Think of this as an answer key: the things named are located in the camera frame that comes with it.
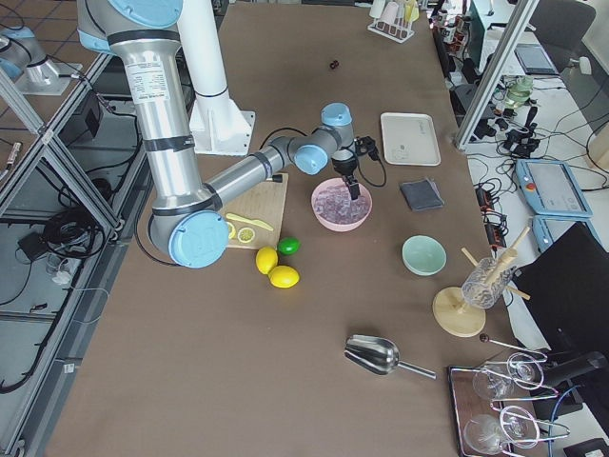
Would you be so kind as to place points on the upper lemon slice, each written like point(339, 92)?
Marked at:
point(246, 235)

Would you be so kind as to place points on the steel ice scoop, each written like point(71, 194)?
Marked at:
point(379, 355)

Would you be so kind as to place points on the white wire cup rack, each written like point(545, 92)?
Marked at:
point(394, 19)

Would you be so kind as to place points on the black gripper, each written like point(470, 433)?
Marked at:
point(343, 167)

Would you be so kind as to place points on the textured glass on stand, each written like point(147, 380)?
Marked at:
point(478, 291)

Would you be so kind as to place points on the pile of ice cubes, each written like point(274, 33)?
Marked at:
point(334, 205)

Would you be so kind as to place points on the wooden cup tree stand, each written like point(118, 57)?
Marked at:
point(461, 310)

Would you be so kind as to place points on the whole yellow lemon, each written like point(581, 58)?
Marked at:
point(266, 259)

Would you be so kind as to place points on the cream rabbit tray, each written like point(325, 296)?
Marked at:
point(409, 139)

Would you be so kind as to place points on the pink bowl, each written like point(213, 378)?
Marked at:
point(333, 226)

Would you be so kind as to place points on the mint green bowl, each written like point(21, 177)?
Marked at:
point(423, 255)

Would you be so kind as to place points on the aluminium frame post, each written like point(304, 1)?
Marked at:
point(510, 37)

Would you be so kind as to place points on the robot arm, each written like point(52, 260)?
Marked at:
point(26, 63)
point(175, 71)

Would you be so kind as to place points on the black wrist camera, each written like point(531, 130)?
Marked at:
point(367, 146)

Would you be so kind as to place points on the blue teach pendant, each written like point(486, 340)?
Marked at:
point(548, 229)
point(550, 188)

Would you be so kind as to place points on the wine glass rack tray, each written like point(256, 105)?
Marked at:
point(493, 407)

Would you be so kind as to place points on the green lime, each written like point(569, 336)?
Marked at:
point(288, 245)

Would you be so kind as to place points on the wooden cutting board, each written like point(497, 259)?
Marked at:
point(264, 202)

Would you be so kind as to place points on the grey folded cloth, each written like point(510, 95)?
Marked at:
point(421, 195)

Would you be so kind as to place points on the yellow plastic knife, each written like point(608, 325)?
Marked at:
point(253, 222)

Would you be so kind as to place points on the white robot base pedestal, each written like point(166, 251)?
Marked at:
point(216, 123)

